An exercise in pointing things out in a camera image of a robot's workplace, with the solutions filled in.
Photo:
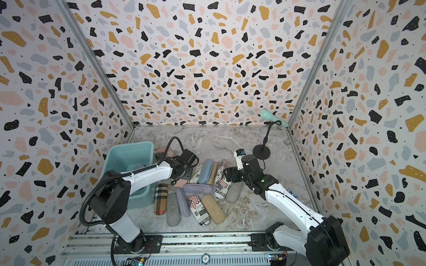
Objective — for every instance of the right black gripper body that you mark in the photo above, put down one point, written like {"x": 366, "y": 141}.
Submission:
{"x": 240, "y": 175}

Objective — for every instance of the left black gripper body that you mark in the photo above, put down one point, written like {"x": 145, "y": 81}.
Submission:
{"x": 185, "y": 171}

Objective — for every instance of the teal plastic storage box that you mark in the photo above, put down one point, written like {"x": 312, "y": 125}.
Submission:
{"x": 120, "y": 157}

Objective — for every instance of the light blue felt case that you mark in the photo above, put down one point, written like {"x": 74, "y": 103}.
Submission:
{"x": 135, "y": 167}
{"x": 205, "y": 172}

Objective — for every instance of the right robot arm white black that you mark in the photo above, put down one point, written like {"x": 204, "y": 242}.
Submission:
{"x": 320, "y": 239}

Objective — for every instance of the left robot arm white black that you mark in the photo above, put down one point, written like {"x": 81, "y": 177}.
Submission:
{"x": 107, "y": 203}

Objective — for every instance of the pink glasses case middle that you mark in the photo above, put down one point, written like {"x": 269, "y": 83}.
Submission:
{"x": 181, "y": 183}

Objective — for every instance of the plaid tartan glasses case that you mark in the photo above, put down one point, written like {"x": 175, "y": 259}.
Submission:
{"x": 160, "y": 202}

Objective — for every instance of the grey felt case right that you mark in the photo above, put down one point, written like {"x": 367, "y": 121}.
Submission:
{"x": 234, "y": 192}

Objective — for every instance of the grey felt case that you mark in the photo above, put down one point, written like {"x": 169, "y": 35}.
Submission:
{"x": 173, "y": 210}
{"x": 234, "y": 192}

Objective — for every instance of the purple felt case horizontal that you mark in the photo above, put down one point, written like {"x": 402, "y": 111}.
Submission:
{"x": 198, "y": 189}

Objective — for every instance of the newspaper flag case far left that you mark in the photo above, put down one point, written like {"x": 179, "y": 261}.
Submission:
{"x": 158, "y": 153}

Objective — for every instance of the newspaper flag case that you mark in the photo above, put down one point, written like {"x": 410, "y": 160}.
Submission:
{"x": 220, "y": 170}
{"x": 222, "y": 188}
{"x": 198, "y": 210}
{"x": 158, "y": 153}

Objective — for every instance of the newspaper flag case upper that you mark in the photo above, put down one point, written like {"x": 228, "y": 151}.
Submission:
{"x": 220, "y": 170}

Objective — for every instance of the purple felt case diagonal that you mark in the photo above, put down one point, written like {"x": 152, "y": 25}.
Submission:
{"x": 182, "y": 202}

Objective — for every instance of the tan case behind blue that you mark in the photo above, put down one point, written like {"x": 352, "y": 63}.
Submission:
{"x": 213, "y": 173}

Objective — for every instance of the newspaper flag case middle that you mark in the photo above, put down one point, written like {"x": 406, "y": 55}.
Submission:
{"x": 222, "y": 188}

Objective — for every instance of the newspaper flag case front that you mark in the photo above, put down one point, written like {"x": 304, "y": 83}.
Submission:
{"x": 198, "y": 210}

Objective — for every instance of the grey felt case front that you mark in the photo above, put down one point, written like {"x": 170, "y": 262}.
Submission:
{"x": 173, "y": 210}

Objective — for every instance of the tan felt case front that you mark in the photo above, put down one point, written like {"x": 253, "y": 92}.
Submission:
{"x": 213, "y": 209}

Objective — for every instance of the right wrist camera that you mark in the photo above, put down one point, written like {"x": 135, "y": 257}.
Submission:
{"x": 239, "y": 154}

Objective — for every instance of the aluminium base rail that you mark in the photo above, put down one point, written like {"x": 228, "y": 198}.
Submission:
{"x": 180, "y": 249}

